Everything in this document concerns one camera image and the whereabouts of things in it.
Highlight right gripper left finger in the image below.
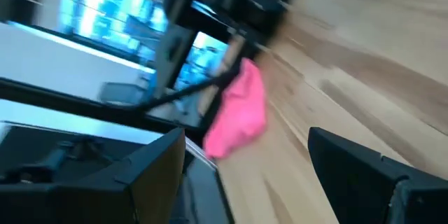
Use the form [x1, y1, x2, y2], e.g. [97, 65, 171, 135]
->
[0, 127, 186, 224]

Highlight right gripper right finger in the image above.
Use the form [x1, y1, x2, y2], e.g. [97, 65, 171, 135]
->
[308, 127, 448, 224]

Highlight pink microfiber towel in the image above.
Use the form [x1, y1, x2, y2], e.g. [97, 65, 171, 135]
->
[202, 57, 269, 160]

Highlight black aluminium rig frame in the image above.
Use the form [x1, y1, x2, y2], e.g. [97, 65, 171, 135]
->
[0, 24, 267, 224]

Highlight black side bench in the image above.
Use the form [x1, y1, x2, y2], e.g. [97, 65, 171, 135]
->
[0, 122, 165, 186]

